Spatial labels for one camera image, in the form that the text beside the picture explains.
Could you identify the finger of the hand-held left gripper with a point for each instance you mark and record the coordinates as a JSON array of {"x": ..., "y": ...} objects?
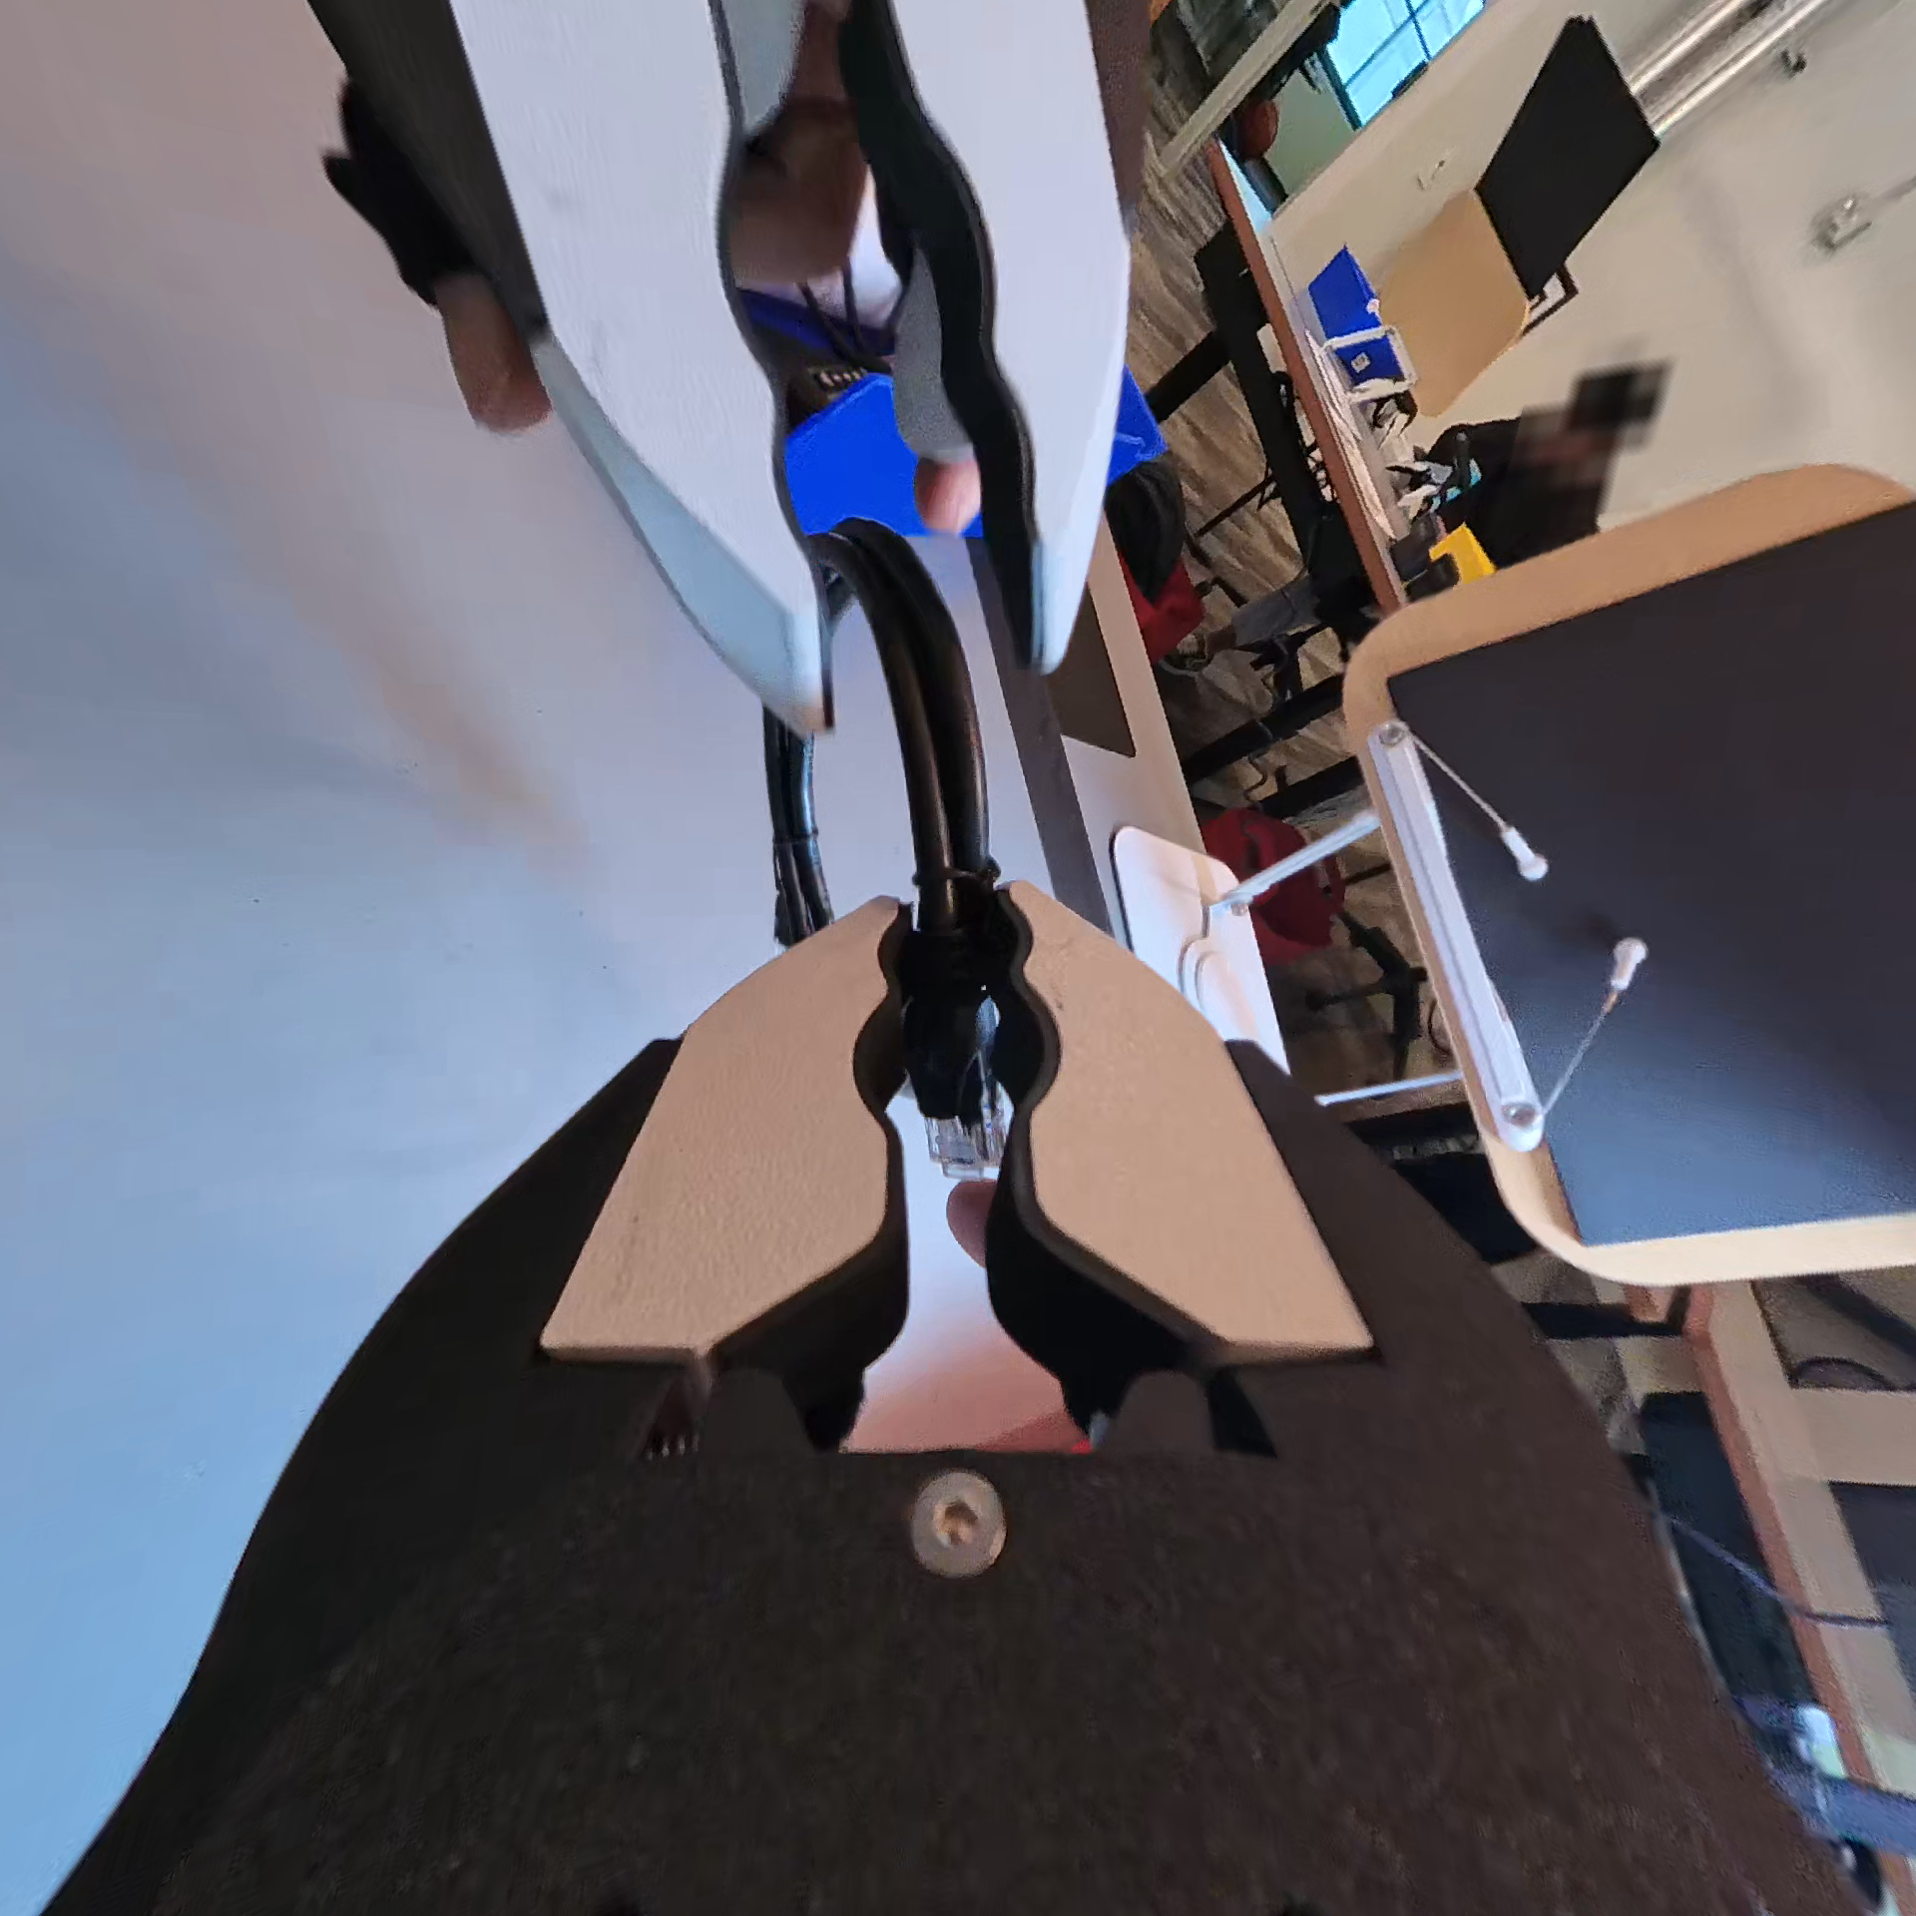
[
  {"x": 627, "y": 299},
  {"x": 1047, "y": 299}
]

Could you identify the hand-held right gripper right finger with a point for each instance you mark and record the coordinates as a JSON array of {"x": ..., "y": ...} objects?
[{"x": 1168, "y": 1197}]

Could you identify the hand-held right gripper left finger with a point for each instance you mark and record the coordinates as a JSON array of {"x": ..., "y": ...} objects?
[{"x": 732, "y": 1197}]

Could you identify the blue plastic bin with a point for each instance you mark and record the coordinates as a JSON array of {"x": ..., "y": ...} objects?
[
  {"x": 838, "y": 464},
  {"x": 1340, "y": 291}
]

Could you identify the person's left hand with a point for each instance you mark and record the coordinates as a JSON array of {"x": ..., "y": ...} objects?
[{"x": 503, "y": 367}]

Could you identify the wooden desk with black legs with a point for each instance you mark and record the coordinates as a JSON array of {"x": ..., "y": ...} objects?
[{"x": 1287, "y": 344}]

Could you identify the red plastic basket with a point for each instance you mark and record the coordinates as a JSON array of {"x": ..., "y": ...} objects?
[{"x": 1274, "y": 889}]

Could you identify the small yellow bin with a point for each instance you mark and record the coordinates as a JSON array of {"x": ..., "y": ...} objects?
[{"x": 1465, "y": 555}]

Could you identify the black board with wooden back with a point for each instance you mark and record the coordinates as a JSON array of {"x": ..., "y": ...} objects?
[{"x": 1566, "y": 149}]

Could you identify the black board on white stand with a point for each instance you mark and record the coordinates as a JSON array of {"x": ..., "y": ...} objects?
[{"x": 1720, "y": 824}]

